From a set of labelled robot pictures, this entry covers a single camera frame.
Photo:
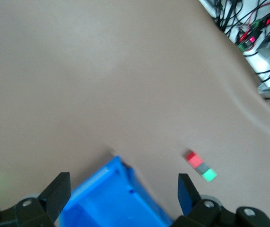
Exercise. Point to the red cube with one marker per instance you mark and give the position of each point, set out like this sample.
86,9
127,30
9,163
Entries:
194,159

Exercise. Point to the black cube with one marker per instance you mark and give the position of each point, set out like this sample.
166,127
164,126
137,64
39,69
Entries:
202,168

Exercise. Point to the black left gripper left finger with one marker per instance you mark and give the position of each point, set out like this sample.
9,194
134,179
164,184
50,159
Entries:
54,198

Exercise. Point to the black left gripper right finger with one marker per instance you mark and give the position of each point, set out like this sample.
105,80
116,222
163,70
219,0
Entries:
186,198

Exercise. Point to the brown table mat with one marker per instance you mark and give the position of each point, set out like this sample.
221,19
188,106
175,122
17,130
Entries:
78,71

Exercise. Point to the green terminal connector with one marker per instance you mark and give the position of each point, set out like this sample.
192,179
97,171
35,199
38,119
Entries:
256,23
243,46

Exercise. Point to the blue plastic storage bin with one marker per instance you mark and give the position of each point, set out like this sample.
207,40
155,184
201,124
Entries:
106,201

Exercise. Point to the green cube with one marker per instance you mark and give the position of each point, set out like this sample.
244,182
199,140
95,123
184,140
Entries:
209,175

